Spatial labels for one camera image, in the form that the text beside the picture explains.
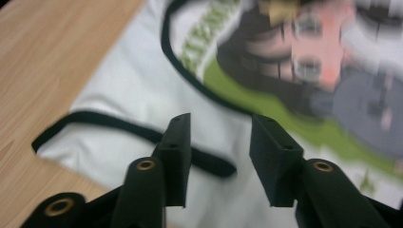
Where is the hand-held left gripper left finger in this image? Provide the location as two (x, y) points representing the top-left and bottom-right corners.
(151, 112), (193, 209)

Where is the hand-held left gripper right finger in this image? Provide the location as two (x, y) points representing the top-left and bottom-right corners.
(249, 114), (305, 209)

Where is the white printed tank top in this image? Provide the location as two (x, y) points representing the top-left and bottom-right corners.
(31, 0), (403, 228)

